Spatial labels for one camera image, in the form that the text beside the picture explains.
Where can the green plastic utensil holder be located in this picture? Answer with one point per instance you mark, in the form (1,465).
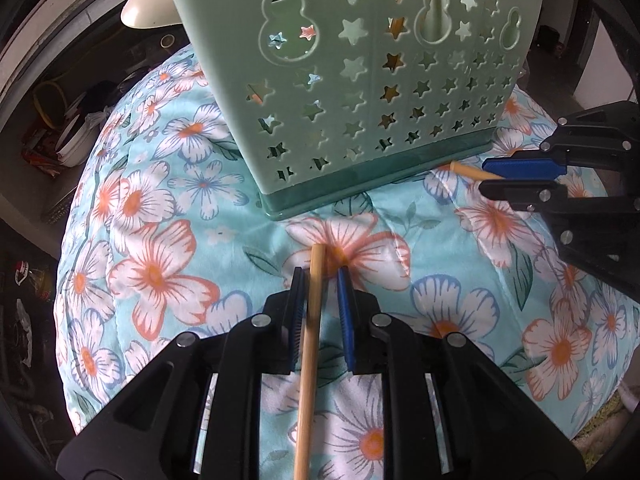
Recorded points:
(324,103)

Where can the wooden chopstick six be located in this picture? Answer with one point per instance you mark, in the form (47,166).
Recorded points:
(308,370)

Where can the stacked white bowls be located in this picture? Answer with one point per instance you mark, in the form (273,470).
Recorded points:
(78,139)

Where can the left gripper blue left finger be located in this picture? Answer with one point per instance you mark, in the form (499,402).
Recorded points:
(297,304)

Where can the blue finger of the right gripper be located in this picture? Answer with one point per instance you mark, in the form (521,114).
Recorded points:
(521,192)
(524,168)

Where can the wooden chopstick five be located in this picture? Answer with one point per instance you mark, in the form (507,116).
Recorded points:
(473,173)

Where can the beige soup spoon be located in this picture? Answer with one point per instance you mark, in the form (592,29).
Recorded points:
(148,14)

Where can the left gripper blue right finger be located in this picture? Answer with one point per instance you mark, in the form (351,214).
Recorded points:
(344,300)

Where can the wooden chopstick three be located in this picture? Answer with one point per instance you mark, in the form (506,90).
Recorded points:
(397,25)

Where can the floral blue quilt cloth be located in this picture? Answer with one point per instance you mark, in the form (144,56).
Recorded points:
(167,235)

